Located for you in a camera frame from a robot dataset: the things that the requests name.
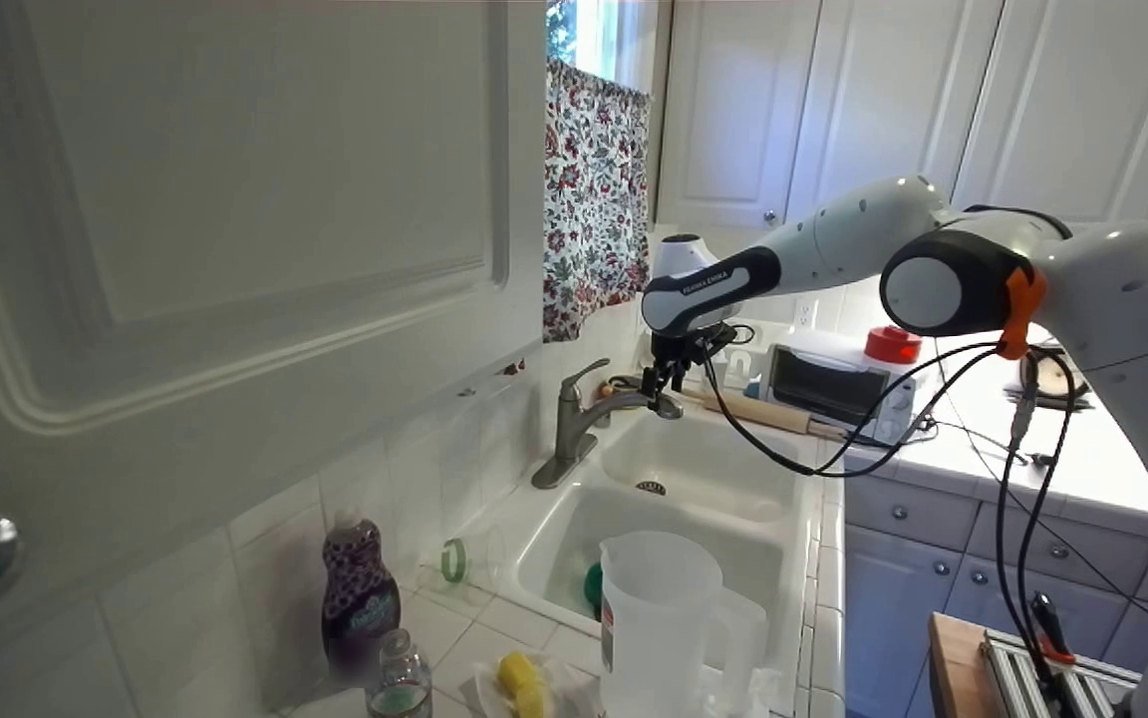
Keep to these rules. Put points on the small glass jar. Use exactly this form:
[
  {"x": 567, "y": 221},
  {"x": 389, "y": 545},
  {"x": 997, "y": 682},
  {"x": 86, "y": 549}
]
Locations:
[{"x": 397, "y": 681}]

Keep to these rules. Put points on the yellow sponge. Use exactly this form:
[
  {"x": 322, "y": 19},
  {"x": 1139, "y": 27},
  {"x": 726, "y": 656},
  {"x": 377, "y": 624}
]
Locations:
[{"x": 523, "y": 682}]

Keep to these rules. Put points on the floral curtain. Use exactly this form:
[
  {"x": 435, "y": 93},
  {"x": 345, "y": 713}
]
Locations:
[{"x": 597, "y": 196}]

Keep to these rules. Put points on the dark purple bottle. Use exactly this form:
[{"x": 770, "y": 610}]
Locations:
[{"x": 362, "y": 598}]

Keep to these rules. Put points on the white lower cabinet drawers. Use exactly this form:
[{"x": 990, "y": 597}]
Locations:
[{"x": 927, "y": 551}]

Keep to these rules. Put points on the white double kitchen sink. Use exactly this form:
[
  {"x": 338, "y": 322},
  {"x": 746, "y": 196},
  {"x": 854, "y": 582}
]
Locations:
[{"x": 689, "y": 476}]

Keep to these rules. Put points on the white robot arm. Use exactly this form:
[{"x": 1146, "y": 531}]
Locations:
[{"x": 941, "y": 271}]

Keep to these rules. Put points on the clear plastic measuring pitcher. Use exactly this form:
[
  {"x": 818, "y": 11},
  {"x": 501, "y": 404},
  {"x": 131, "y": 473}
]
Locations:
[{"x": 676, "y": 638}]

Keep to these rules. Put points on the brushed metal faucet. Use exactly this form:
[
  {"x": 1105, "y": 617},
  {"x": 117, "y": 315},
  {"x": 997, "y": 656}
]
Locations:
[{"x": 577, "y": 419}]

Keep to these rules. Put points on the wooden rolling pin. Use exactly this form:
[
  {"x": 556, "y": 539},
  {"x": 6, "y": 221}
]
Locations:
[{"x": 763, "y": 414}]

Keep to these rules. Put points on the white upper cabinet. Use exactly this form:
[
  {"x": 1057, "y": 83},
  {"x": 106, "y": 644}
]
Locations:
[{"x": 241, "y": 231}]

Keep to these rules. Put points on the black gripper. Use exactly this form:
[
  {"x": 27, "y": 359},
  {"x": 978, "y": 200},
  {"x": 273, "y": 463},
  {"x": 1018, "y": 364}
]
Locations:
[{"x": 678, "y": 354}]

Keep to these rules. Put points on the black appliance on counter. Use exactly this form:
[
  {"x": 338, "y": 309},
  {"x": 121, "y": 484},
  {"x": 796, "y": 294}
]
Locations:
[{"x": 838, "y": 379}]

